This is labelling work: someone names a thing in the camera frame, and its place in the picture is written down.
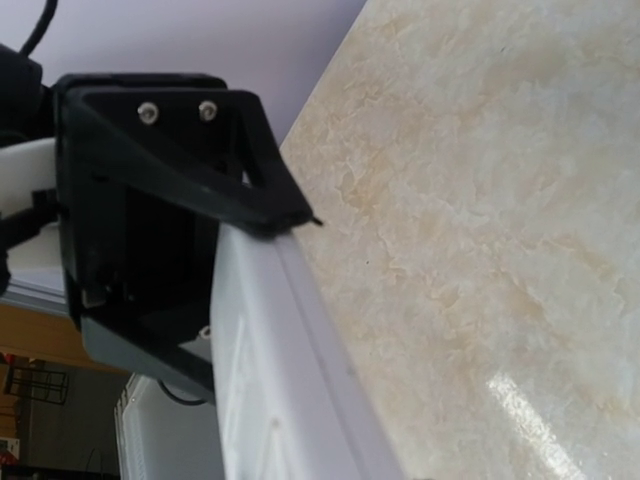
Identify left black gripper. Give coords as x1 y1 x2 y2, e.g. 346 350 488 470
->
53 74 318 403

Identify front aluminium rail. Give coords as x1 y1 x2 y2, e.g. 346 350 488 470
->
1 269 68 317

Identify white remote control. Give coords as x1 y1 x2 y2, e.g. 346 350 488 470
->
115 226 404 479

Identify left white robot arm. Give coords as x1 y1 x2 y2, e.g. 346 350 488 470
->
1 48 314 403

